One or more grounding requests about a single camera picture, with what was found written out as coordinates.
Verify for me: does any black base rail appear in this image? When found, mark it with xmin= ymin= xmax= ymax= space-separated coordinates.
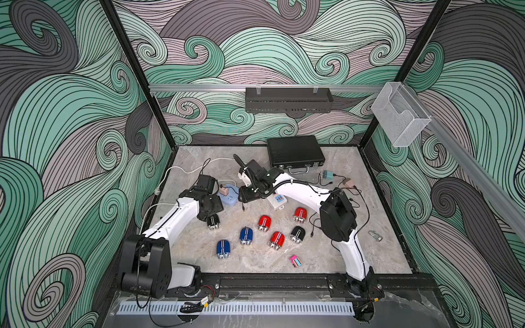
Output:
xmin=119 ymin=273 xmax=437 ymax=301

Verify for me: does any light blue socket cube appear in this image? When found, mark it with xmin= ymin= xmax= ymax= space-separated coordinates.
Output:
xmin=218 ymin=184 xmax=239 ymax=206

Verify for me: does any beige charger adapter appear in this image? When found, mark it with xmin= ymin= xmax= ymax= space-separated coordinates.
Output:
xmin=219 ymin=187 xmax=229 ymax=196

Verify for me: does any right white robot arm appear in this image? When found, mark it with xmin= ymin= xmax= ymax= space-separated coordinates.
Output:
xmin=233 ymin=154 xmax=373 ymax=296

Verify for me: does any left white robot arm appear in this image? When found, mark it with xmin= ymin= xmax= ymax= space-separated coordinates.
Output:
xmin=118 ymin=174 xmax=224 ymax=299

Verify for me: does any white power strip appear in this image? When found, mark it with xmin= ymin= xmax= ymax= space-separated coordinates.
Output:
xmin=267 ymin=194 xmax=288 ymax=210

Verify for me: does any aluminium wall rail right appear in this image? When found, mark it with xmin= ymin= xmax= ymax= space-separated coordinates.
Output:
xmin=408 ymin=87 xmax=524 ymax=240

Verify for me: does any white power cord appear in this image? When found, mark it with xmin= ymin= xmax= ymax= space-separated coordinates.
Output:
xmin=139 ymin=156 xmax=239 ymax=230

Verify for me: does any silver metal knob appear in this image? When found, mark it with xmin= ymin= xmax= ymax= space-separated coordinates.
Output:
xmin=369 ymin=230 xmax=383 ymax=242

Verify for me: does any blue shaver front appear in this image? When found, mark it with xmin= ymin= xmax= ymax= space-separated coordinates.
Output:
xmin=216 ymin=239 xmax=231 ymax=259

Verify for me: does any aluminium wall rail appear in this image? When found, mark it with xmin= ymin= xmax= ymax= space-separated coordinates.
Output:
xmin=149 ymin=83 xmax=383 ymax=93
xmin=408 ymin=87 xmax=524 ymax=240

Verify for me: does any clear acrylic wall box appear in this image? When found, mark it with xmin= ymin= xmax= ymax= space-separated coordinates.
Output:
xmin=371 ymin=82 xmax=431 ymax=148

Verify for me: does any red shaver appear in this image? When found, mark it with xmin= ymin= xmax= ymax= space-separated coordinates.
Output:
xmin=257 ymin=215 xmax=272 ymax=232
xmin=269 ymin=231 xmax=285 ymax=250
xmin=293 ymin=207 xmax=308 ymax=224

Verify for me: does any blue shaver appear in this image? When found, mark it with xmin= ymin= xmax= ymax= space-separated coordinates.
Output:
xmin=216 ymin=239 xmax=231 ymax=259
xmin=239 ymin=226 xmax=253 ymax=245

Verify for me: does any black wall shelf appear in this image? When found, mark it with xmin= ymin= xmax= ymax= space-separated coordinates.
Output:
xmin=245 ymin=87 xmax=334 ymax=118

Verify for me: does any aluminium wall rail back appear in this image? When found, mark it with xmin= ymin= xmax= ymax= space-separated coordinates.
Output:
xmin=149 ymin=83 xmax=383 ymax=93

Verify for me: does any pink striped small box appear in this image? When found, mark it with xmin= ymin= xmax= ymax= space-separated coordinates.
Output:
xmin=289 ymin=255 xmax=302 ymax=268

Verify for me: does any black shaver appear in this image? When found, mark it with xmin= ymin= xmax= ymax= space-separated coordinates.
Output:
xmin=206 ymin=214 xmax=221 ymax=230
xmin=289 ymin=225 xmax=306 ymax=244

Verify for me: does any white slotted cable duct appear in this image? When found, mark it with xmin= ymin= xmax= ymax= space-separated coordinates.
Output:
xmin=116 ymin=301 xmax=355 ymax=316

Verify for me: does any teal charger adapter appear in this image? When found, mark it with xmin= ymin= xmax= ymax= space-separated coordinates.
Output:
xmin=323 ymin=170 xmax=334 ymax=180

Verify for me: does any black briefcase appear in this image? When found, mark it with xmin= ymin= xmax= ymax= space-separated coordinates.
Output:
xmin=267 ymin=135 xmax=325 ymax=169

